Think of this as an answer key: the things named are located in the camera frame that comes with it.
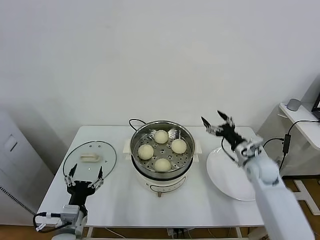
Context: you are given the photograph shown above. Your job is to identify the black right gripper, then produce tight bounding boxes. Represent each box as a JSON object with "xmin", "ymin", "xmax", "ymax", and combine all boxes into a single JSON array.
[{"xmin": 200, "ymin": 109, "xmax": 245, "ymax": 151}]

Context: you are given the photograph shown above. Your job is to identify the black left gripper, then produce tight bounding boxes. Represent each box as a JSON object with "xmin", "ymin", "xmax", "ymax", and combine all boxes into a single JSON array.
[{"xmin": 64, "ymin": 163, "xmax": 105, "ymax": 206}]

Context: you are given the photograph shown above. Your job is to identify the glass pot lid cream handle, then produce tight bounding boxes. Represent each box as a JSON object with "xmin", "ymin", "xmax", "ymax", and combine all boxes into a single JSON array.
[{"xmin": 62, "ymin": 140, "xmax": 118, "ymax": 187}]

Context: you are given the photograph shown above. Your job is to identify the white steamed baozi bun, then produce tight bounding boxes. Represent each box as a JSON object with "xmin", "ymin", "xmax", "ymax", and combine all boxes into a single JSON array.
[
  {"xmin": 170, "ymin": 139, "xmax": 188, "ymax": 154},
  {"xmin": 137, "ymin": 144, "xmax": 155, "ymax": 160},
  {"xmin": 153, "ymin": 157, "xmax": 172, "ymax": 173},
  {"xmin": 153, "ymin": 129, "xmax": 169, "ymax": 145}
]

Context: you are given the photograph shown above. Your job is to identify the stainless steel steamer basket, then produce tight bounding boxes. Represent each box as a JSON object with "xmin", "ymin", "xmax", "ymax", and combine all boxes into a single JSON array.
[{"xmin": 123, "ymin": 120, "xmax": 203, "ymax": 179}]

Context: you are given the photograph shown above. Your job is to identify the white round plate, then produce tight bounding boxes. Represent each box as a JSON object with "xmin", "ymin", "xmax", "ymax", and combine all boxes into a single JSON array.
[{"xmin": 206, "ymin": 146, "xmax": 258, "ymax": 202}]

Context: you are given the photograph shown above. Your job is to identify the white floor cabinet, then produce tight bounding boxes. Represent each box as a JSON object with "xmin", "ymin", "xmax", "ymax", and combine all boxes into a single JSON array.
[{"xmin": 0, "ymin": 109, "xmax": 55, "ymax": 221}]

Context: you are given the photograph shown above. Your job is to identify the cream electric cooker base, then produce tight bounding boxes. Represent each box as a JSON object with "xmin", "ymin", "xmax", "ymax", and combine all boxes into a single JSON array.
[{"xmin": 124, "ymin": 152, "xmax": 201, "ymax": 199}]

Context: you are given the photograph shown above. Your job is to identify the white side desk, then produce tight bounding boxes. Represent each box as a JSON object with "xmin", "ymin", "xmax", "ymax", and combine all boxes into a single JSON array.
[{"xmin": 257, "ymin": 101, "xmax": 320, "ymax": 179}]

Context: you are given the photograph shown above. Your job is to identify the black framed monitor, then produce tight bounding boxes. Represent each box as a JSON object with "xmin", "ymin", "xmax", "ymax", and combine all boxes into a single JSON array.
[{"xmin": 311, "ymin": 93, "xmax": 320, "ymax": 113}]

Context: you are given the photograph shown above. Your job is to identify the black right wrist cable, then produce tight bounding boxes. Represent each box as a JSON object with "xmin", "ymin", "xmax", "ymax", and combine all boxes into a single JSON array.
[{"xmin": 220, "ymin": 137, "xmax": 242, "ymax": 167}]

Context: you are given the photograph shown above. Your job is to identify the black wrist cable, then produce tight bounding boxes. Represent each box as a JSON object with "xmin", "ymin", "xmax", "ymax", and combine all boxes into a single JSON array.
[
  {"xmin": 220, "ymin": 137, "xmax": 242, "ymax": 167},
  {"xmin": 33, "ymin": 211, "xmax": 65, "ymax": 232}
]

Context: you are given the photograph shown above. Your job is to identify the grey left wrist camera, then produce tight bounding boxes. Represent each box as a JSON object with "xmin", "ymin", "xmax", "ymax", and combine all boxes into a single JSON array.
[{"xmin": 61, "ymin": 204, "xmax": 80, "ymax": 222}]

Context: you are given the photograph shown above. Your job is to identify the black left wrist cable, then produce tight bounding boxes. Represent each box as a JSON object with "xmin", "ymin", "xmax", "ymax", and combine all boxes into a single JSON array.
[{"xmin": 33, "ymin": 211, "xmax": 65, "ymax": 232}]

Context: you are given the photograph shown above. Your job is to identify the black power adapter with cable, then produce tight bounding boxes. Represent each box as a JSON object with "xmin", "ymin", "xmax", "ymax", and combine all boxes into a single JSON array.
[{"xmin": 262, "ymin": 120, "xmax": 320, "ymax": 175}]

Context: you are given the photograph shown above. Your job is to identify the black cooker power cord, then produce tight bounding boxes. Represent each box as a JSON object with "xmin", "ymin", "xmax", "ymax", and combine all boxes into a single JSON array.
[{"xmin": 129, "ymin": 118, "xmax": 149, "ymax": 133}]

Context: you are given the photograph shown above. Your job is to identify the white floor base frame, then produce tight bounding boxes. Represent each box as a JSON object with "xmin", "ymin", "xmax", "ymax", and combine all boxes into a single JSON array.
[{"xmin": 293, "ymin": 179, "xmax": 320, "ymax": 216}]

